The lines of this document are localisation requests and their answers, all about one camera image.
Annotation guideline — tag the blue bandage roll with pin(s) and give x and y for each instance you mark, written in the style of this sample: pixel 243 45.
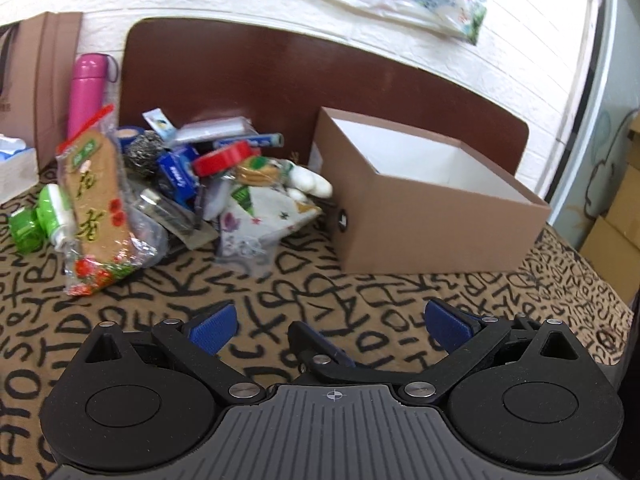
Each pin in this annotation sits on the blue bandage roll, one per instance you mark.
pixel 129 136

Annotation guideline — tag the steel wool scrubber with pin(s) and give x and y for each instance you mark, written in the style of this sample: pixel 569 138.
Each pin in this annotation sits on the steel wool scrubber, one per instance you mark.
pixel 144 152

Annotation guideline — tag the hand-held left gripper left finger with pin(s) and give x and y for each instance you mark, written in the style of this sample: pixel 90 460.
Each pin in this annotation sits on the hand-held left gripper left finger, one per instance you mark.
pixel 212 329

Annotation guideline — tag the white tissue pack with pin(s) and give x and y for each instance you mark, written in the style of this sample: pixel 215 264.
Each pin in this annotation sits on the white tissue pack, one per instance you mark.
pixel 17 170

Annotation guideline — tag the pink thermos bottle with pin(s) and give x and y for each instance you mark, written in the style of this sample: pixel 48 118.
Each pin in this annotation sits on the pink thermos bottle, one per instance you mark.
pixel 87 100

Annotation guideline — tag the medium cardboard box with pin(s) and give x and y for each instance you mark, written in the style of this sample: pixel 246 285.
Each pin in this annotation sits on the medium cardboard box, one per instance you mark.
pixel 625 205

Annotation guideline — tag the green white bottle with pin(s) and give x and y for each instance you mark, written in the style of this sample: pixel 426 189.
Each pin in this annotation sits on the green white bottle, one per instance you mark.
pixel 57 215

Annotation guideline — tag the red tape roll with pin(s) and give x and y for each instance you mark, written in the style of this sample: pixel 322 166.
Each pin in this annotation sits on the red tape roll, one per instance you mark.
pixel 225 157

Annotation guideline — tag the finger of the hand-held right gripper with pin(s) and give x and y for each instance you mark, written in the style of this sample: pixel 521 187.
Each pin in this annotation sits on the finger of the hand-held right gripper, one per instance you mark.
pixel 320 347

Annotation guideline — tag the brown paper bag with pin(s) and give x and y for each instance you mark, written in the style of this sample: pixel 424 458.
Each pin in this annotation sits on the brown paper bag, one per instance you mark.
pixel 45 85

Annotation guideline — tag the small blue white card packet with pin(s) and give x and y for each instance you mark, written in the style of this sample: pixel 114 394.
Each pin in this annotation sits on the small blue white card packet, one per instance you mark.
pixel 159 122

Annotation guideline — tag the large cardboard box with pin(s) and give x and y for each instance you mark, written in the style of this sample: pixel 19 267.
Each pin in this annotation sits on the large cardboard box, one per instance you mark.
pixel 610 260

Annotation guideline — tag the blue small box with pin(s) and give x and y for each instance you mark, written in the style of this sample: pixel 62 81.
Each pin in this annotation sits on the blue small box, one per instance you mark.
pixel 176 175

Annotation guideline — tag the clear plastic packet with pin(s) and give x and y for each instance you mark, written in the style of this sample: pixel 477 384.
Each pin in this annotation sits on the clear plastic packet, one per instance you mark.
pixel 165 212

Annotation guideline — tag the pale blue painted door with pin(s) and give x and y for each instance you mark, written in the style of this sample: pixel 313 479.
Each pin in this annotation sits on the pale blue painted door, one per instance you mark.
pixel 600 135

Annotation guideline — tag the blue tube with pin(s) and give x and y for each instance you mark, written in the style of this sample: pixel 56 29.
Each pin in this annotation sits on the blue tube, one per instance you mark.
pixel 250 140

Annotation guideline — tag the brown wooden headboard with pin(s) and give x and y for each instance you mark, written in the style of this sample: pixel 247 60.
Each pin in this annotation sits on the brown wooden headboard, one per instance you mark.
pixel 300 80

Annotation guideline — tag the brown cardboard storage box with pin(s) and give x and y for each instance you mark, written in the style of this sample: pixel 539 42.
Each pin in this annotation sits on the brown cardboard storage box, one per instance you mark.
pixel 425 220

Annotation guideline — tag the letter print desktop cloth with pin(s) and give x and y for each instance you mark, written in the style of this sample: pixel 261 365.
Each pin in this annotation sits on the letter print desktop cloth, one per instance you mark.
pixel 325 285

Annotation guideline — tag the small cardboard box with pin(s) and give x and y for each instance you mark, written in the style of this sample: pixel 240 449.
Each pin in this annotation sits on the small cardboard box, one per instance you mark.
pixel 634 140

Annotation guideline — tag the green orange snack packet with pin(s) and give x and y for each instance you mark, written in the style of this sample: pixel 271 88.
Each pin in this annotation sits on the green orange snack packet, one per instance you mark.
pixel 257 170

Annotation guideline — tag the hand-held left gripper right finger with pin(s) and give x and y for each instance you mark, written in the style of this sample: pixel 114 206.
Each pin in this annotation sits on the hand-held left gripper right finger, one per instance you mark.
pixel 450 327

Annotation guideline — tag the silver foil packet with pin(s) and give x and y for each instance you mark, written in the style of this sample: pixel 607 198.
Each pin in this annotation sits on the silver foil packet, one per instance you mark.
pixel 212 127

